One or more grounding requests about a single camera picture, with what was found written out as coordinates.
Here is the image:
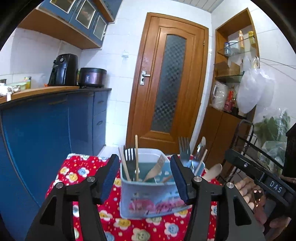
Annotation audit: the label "wooden chopstick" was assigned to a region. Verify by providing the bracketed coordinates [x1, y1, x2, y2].
[135, 135, 139, 181]

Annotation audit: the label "light blue utensil box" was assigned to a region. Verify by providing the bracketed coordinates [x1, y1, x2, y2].
[118, 148, 206, 220]

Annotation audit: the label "white plastic spoon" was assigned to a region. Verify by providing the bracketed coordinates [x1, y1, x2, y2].
[194, 137, 206, 161]

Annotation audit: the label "blue lower kitchen cabinets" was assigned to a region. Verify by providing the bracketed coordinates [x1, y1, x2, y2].
[1, 89, 109, 240]

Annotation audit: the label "person right hand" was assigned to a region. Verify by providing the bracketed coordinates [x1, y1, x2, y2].
[235, 177, 291, 240]

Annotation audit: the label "green leafy vegetables bag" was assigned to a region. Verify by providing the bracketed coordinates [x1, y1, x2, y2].
[254, 108, 290, 166]

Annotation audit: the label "steel fork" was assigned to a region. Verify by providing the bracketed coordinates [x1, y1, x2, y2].
[178, 137, 191, 167]

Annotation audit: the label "wooden spatula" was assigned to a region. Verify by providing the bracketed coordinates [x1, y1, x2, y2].
[143, 155, 166, 182]

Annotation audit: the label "red sauce bottle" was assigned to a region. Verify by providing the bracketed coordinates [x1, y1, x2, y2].
[224, 85, 236, 113]

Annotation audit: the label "white plastic bag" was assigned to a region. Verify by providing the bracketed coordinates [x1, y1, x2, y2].
[236, 68, 275, 113]

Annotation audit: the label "clear plastic jug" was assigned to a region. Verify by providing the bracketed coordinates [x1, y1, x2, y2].
[212, 81, 229, 110]

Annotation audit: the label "wooden door with glass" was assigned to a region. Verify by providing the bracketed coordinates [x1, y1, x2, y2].
[125, 13, 209, 154]

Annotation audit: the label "wooden corner shelf cabinet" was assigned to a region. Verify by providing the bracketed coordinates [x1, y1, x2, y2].
[198, 9, 259, 177]

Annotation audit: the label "black rice cooker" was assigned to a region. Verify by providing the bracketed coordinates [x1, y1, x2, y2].
[78, 68, 107, 88]

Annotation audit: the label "black air fryer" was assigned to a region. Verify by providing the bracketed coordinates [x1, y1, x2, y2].
[48, 54, 78, 86]

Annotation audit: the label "silver door handle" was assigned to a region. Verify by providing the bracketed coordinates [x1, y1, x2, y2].
[139, 70, 151, 86]

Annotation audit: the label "blue upper wall cabinets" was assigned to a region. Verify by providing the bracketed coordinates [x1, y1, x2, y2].
[18, 0, 122, 50]

